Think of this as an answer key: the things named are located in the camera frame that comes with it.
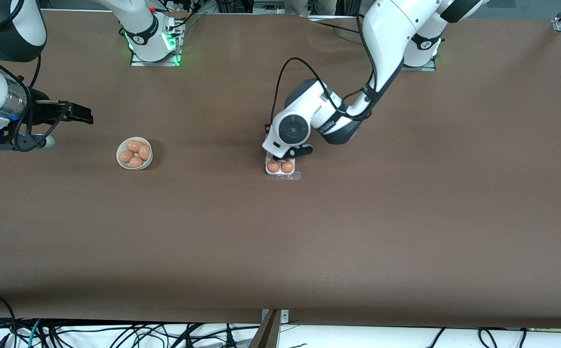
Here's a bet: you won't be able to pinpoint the clear plastic egg carton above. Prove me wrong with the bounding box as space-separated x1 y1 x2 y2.
264 151 302 181

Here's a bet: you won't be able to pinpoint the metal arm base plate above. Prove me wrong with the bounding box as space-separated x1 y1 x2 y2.
130 22 183 67
400 56 437 72

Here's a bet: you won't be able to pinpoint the small metal bracket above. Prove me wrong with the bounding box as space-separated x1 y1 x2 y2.
261 308 289 323

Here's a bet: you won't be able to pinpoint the dark grey pole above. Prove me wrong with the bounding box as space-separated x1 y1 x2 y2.
247 309 281 348

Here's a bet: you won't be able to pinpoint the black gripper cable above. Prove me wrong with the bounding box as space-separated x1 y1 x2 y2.
271 58 383 127

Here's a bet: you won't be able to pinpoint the teal cable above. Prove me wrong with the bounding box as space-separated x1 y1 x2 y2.
27 319 42 348

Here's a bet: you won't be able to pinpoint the person legs beige trousers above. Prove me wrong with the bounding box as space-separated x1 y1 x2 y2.
285 0 339 15

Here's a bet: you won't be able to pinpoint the white bowl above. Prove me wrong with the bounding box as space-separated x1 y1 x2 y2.
116 137 154 170

